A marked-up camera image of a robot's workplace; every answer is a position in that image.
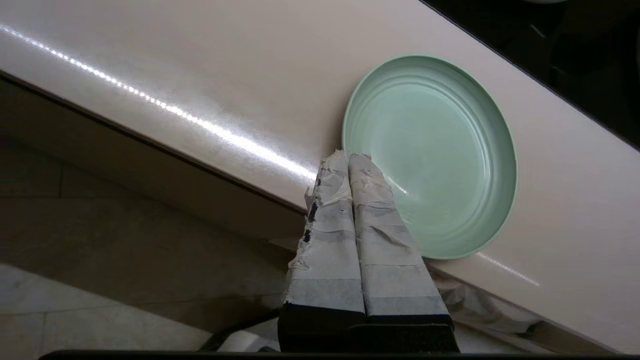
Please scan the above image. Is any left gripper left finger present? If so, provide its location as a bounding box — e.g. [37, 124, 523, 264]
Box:
[277, 150, 367, 353]

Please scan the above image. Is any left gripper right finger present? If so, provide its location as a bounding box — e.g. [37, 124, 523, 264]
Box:
[348, 153, 460, 353]

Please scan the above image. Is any light green plate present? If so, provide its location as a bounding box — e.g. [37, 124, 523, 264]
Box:
[342, 54, 518, 260]

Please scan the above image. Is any white cloth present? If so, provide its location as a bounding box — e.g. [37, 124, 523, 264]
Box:
[425, 265, 543, 335]

